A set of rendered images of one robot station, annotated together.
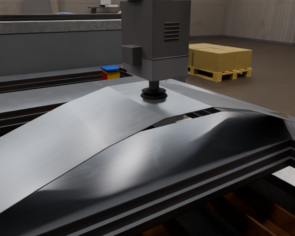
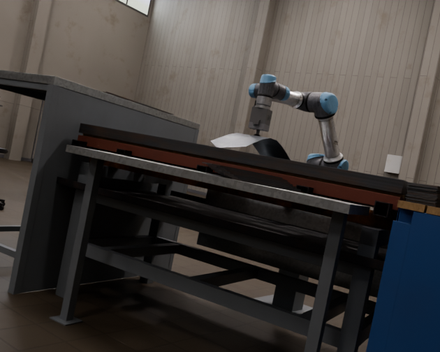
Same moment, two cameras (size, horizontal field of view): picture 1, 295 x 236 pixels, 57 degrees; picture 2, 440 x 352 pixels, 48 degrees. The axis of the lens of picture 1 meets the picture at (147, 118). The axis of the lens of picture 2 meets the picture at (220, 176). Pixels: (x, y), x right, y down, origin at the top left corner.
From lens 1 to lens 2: 212 cm
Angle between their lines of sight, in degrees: 35
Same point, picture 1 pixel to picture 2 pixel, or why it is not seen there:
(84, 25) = (151, 112)
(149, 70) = (262, 126)
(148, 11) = (265, 111)
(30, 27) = (128, 104)
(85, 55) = (147, 130)
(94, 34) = (154, 119)
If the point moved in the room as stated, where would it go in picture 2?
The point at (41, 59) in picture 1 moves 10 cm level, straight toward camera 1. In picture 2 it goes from (127, 126) to (138, 128)
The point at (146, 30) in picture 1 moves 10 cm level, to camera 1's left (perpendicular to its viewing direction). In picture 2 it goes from (263, 116) to (246, 111)
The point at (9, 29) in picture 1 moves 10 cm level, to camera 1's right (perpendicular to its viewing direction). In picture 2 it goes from (119, 102) to (136, 106)
